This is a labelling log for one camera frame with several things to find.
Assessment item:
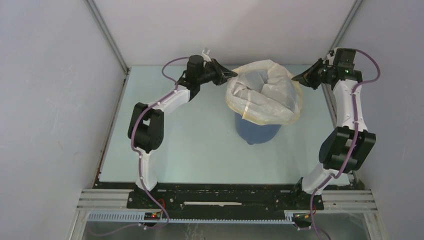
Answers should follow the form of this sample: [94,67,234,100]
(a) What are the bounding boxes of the grey slotted cable duct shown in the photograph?
[86,211,300,225]

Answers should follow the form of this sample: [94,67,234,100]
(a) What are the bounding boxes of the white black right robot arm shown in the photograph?
[290,47,376,209]

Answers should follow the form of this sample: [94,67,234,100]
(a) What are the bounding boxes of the translucent yellowish plastic trash bag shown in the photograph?
[225,59,303,126]

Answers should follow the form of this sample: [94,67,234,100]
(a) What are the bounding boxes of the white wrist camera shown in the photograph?
[324,49,336,65]
[201,47,212,62]

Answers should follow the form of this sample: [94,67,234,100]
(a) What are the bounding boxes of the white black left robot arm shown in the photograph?
[127,53,238,208]

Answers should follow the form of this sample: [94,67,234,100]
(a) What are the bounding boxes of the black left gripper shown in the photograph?
[197,59,237,87]

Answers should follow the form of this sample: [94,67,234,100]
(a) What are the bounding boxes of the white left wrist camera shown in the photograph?
[201,47,212,62]

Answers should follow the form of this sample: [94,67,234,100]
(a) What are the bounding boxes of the left aluminium frame post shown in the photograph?
[84,0,130,75]

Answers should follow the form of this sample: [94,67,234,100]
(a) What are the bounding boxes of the blue plastic trash bin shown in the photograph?
[234,112,282,145]

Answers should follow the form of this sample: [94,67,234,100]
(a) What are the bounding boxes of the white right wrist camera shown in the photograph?
[324,49,336,65]

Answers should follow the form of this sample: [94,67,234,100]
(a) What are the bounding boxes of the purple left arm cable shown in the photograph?
[89,56,190,238]

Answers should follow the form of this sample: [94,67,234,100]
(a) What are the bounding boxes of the aluminium frame post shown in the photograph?
[84,0,130,75]
[329,0,365,50]

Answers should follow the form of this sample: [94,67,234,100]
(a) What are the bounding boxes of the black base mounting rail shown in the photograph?
[126,183,324,220]

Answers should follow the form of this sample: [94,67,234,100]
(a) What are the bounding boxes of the right aluminium frame post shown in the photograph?
[329,0,365,50]

